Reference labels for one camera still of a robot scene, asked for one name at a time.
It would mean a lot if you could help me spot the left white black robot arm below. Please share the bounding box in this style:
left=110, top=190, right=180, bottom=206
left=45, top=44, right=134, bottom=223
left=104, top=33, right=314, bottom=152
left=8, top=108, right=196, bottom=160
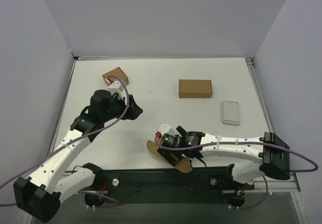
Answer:
left=13, top=90, right=143, bottom=223

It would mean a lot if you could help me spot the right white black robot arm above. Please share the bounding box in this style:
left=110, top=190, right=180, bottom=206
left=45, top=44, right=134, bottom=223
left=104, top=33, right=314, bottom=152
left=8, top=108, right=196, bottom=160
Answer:
left=155, top=124, right=290, bottom=184

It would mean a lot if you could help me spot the small square cardboard box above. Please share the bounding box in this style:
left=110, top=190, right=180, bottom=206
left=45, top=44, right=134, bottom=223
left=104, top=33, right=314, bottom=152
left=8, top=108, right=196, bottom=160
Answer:
left=102, top=67, right=129, bottom=86

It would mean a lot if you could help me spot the rectangular closed cardboard box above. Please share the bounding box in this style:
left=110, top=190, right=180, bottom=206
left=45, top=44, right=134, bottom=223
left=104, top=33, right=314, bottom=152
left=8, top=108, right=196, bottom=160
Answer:
left=179, top=79, right=213, bottom=99

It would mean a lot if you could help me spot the small white flat box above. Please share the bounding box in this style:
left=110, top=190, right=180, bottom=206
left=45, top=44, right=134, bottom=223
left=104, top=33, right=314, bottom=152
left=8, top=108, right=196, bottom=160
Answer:
left=220, top=101, right=240, bottom=125

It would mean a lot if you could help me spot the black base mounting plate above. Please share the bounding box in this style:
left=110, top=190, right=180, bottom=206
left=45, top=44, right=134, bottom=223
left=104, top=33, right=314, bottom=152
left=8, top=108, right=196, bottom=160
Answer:
left=84, top=167, right=255, bottom=204

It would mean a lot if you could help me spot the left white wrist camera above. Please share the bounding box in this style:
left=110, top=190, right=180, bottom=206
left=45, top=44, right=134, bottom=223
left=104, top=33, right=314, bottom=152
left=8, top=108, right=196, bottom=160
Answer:
left=106, top=78, right=126, bottom=99

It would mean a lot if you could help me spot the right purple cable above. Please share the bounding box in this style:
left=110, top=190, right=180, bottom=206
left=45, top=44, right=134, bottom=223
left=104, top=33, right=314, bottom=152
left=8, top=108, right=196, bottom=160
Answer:
left=154, top=135, right=319, bottom=211

